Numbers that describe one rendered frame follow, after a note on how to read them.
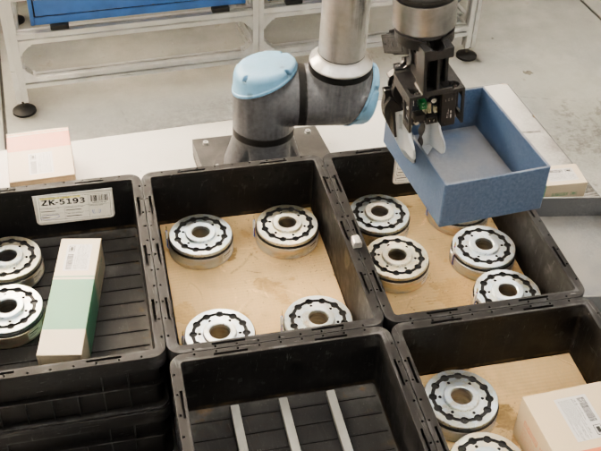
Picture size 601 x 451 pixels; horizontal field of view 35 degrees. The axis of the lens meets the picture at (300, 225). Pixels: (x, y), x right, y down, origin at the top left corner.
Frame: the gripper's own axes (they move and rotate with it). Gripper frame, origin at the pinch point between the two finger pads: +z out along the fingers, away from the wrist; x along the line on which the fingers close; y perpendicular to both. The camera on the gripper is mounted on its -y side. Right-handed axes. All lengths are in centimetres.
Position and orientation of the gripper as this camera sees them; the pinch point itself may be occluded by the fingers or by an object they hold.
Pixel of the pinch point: (415, 149)
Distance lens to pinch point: 129.0
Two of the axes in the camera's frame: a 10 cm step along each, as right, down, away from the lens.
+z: 0.6, 7.4, 6.7
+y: 2.5, 6.4, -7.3
